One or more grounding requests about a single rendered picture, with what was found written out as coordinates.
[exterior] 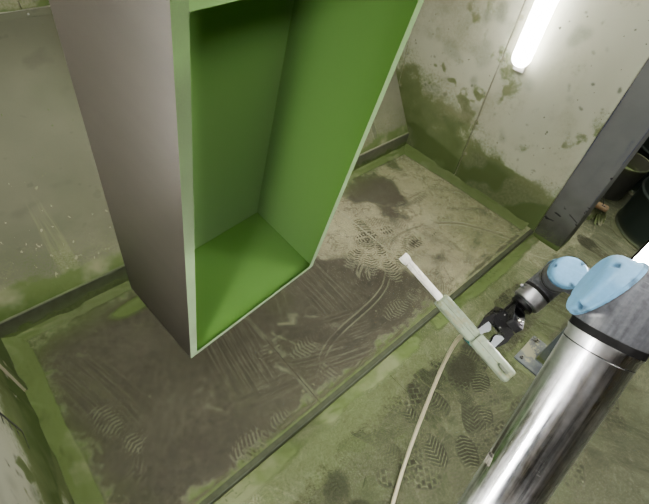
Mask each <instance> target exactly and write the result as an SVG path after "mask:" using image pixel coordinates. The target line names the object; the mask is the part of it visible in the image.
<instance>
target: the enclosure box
mask: <svg viewBox="0 0 649 504"><path fill-rule="evenodd" d="M423 2H424V0H49V3H50V7H51V10H52V14H53V17H54V21H55V24H56V28H57V31H58V35H59V38H60V42H61V45H62V49H63V52H64V56H65V59H66V63H67V66H68V70H69V73H70V76H71V80H72V83H73V87H74V90H75V94H76V97H77V101H78V104H79V108H80V111H81V115H82V118H83V122H84V125H85V129H86V132H87V136H88V139H89V143H90V146H91V150H92V153H93V157H94V160H95V164H96V167H97V170H98V174H99V177H100V181H101V184H102V188H103V191H104V195H105V198H106V202H107V205H108V209H109V212H110V216H111V219H112V223H113V226H114V230H115V233H116V237H117V240H118V244H119V247H120V251H121V254H122V258H123V261H124V264H125V268H126V271H127V275H128V278H129V282H130V285H131V288H132V289H133V290H134V292H135V293H136V294H137V295H138V296H139V298H140V299H141V300H142V301H143V302H144V303H145V305H146V306H147V307H148V308H149V309H150V311H151V312H152V313H153V314H154V315H155V317H156V318H157V319H158V320H159V321H160V322H161V324H162V325H163V326H164V327H165V328H166V330H167V331H168V332H169V333H170V334H171V336H172V337H173V338H174V339H175V340H176V341H177V343H178V344H179V345H180V346H181V347H182V349H183V350H184V351H185V352H186V353H187V354H188V356H189V357H190V358H193V357H194V356H195V355H196V354H198V353H199V352H200V351H202V350H203V349H204V348H206V347H207V346H208V345H210V344H211V343H212V342H214V341H215V340H216V339H218V338H219V337H220V336H222V335H223V334H224V333H225V332H227V331H228V330H229V329H231V328H232V327H233V326H235V325H236V324H237V323H239V322H240V321H241V320H243V319H244V318H245V317H247V316H248V315H249V314H250V313H252V312H253V311H254V310H256V309H257V308H258V307H260V306H261V305H262V304H264V303H265V302H266V301H268V300H269V299H270V298H272V297H273V296H274V295H275V294H277V293H278V292H279V291H281V290H282V289H283V288H285V287H286V286H287V285H289V284H290V283H291V282H293V281H294V280H295V279H297V278H298V277H299V276H300V275H302V274H303V273H304V272H306V271H307V270H308V269H310V268H311V267H312V266H313V264H314V261H315V259H316V257H317V254H318V252H319V249H320V247H321V245H322V242H323V240H324V238H325V235H326V233H327V230H328V228H329V226H330V223H331V221H332V219H333V216H334V214H335V211H336V209H337V207H338V204H339V202H340V199H341V197H342V195H343V192H344V190H345V188H346V185H347V183H348V180H349V178H350V176H351V173H352V171H353V169H354V166H355V164H356V161H357V159H358V157H359V154H360V152H361V150H362V147H363V145H364V142H365V140H366V138H367V135H368V133H369V130H370V128H371V126H372V123H373V121H374V119H375V116H376V114H377V111H378V109H379V107H380V104H381V102H382V100H383V97H384V95H385V92H386V90H387V88H388V85H389V83H390V81H391V78H392V76H393V73H394V71H395V69H396V66H397V64H398V61H399V59H400V57H401V54H402V52H403V50H404V47H405V45H406V42H407V40H408V38H409V35H410V33H411V31H412V28H413V26H414V23H415V21H416V19H417V16H418V14H419V12H420V9H421V7H422V4H423Z"/></svg>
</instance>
